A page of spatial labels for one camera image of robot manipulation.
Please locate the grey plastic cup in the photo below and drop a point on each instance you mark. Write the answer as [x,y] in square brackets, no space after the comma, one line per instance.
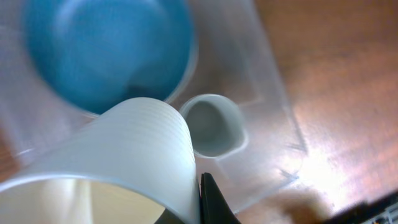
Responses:
[216,125]

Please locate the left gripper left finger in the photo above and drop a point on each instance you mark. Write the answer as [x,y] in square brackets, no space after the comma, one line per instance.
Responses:
[168,217]

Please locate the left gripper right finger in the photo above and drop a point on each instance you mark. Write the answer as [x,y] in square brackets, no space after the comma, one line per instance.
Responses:
[213,207]

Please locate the cream plastic cup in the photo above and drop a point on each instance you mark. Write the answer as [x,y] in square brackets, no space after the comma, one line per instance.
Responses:
[129,165]

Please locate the blue large bowl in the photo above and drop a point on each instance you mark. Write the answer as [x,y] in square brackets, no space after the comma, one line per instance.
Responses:
[97,53]

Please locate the clear plastic storage container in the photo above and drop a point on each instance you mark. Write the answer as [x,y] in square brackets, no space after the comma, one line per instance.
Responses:
[234,60]

